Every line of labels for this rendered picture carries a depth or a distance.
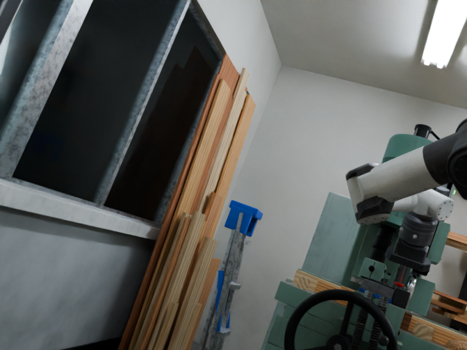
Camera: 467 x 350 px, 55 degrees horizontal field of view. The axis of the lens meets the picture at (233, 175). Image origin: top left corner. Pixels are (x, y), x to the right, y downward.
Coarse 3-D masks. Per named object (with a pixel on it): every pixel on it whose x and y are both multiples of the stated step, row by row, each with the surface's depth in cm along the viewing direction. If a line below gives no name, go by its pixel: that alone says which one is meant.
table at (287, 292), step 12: (288, 288) 141; (300, 288) 142; (288, 300) 140; (300, 300) 139; (312, 312) 137; (324, 312) 136; (336, 312) 135; (336, 324) 125; (348, 324) 124; (408, 336) 127; (384, 348) 120; (408, 348) 126; (420, 348) 125; (432, 348) 124; (444, 348) 124
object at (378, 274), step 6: (366, 258) 147; (366, 264) 146; (372, 264) 146; (378, 264) 145; (384, 264) 145; (360, 270) 147; (366, 270) 146; (378, 270) 145; (384, 270) 146; (360, 276) 146; (366, 276) 145; (372, 276) 145; (378, 276) 144
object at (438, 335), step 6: (318, 282) 154; (318, 288) 153; (324, 288) 153; (330, 288) 152; (336, 288) 151; (336, 300) 150; (414, 324) 141; (426, 324) 140; (408, 330) 141; (438, 330) 138; (438, 336) 138; (444, 336) 137; (450, 336) 137; (456, 336) 136; (438, 342) 138; (444, 342) 137
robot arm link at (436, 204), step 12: (420, 192) 122; (432, 192) 120; (444, 192) 123; (420, 204) 121; (432, 204) 118; (444, 204) 117; (408, 216) 124; (420, 216) 122; (432, 216) 119; (444, 216) 119; (420, 228) 122; (432, 228) 122
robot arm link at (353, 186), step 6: (348, 180) 109; (354, 180) 107; (348, 186) 109; (354, 186) 107; (354, 192) 106; (360, 192) 105; (354, 198) 106; (360, 198) 105; (408, 198) 115; (354, 204) 106; (396, 204) 113; (402, 204) 114; (408, 204) 115; (354, 210) 107; (396, 210) 115; (402, 210) 116
